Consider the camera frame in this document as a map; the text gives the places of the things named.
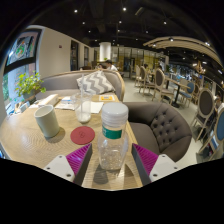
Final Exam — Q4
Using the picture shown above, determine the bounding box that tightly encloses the flat round red coaster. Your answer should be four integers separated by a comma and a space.
70, 125, 96, 146

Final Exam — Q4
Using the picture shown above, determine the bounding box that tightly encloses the group of ceiling lights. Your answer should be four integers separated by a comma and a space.
73, 6, 211, 46

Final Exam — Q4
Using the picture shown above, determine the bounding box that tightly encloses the clear plastic drink cup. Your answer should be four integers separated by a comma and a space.
70, 91, 94, 124

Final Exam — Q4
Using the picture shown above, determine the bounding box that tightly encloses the framed colourful wall poster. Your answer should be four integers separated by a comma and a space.
5, 29, 43, 67

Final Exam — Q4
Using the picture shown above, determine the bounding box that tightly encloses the pale ceramic mug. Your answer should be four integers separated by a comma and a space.
33, 104, 61, 139

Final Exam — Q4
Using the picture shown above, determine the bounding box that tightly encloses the grey white chevron cushion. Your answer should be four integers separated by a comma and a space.
76, 70, 116, 96

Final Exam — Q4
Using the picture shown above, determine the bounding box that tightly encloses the white printed leaflet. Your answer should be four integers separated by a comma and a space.
54, 100, 76, 111

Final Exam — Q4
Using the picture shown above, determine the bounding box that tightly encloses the clear plastic water bottle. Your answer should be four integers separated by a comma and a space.
97, 101, 130, 172

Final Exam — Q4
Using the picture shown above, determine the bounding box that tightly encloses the small wooden table holder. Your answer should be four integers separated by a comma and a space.
13, 101, 31, 114

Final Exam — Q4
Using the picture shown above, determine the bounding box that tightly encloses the white drinking straw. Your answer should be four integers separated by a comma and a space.
79, 73, 86, 114

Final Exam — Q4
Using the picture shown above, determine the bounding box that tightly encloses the grey tufted armchair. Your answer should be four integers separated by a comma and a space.
123, 101, 194, 163

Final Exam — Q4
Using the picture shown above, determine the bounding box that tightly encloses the green potted plant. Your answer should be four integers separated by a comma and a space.
14, 71, 47, 104

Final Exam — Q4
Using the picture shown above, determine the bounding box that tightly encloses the white tissue box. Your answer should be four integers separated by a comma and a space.
37, 93, 60, 108

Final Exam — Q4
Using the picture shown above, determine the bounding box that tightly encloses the curved grey sofa bench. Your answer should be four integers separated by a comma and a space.
35, 69, 126, 102

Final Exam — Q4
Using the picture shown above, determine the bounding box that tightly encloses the yellow card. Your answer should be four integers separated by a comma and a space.
98, 94, 116, 102

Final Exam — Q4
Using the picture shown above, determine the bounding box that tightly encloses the wooden café table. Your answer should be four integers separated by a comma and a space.
164, 78, 190, 108

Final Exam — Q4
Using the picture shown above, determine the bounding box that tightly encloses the white paper sheet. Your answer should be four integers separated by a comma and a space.
90, 101, 105, 114

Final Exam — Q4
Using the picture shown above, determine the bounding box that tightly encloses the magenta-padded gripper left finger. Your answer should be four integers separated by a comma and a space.
43, 143, 94, 187

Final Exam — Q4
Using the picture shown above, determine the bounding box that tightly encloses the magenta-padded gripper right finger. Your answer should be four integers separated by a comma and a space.
131, 143, 181, 187

